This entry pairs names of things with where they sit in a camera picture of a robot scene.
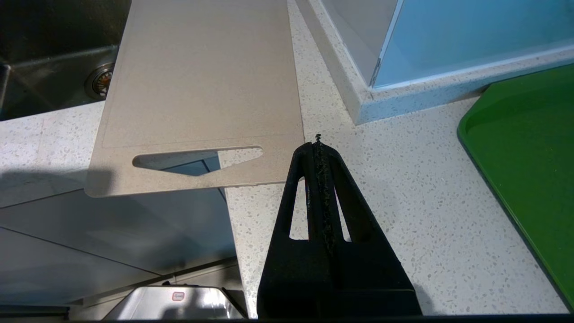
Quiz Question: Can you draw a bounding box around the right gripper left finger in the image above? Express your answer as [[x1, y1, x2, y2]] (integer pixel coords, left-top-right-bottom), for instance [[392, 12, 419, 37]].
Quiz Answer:
[[257, 142, 333, 318]]

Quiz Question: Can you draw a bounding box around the beige plastic cutting board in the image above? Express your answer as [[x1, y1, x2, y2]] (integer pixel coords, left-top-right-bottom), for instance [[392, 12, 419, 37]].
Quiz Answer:
[[85, 0, 305, 198]]

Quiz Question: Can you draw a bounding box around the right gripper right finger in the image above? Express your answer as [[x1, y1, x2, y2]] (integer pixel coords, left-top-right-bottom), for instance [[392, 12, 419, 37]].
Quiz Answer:
[[317, 140, 422, 317]]

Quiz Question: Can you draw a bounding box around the green plastic tray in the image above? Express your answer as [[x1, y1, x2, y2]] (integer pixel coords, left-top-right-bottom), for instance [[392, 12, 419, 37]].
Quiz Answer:
[[457, 64, 574, 311]]

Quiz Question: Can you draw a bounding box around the stainless steel sink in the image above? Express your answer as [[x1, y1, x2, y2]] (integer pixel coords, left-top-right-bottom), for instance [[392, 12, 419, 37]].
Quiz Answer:
[[0, 0, 131, 122]]

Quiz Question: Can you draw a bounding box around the metal sink drain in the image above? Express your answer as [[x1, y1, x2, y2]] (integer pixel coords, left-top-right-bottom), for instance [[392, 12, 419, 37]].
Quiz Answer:
[[84, 63, 115, 100]]

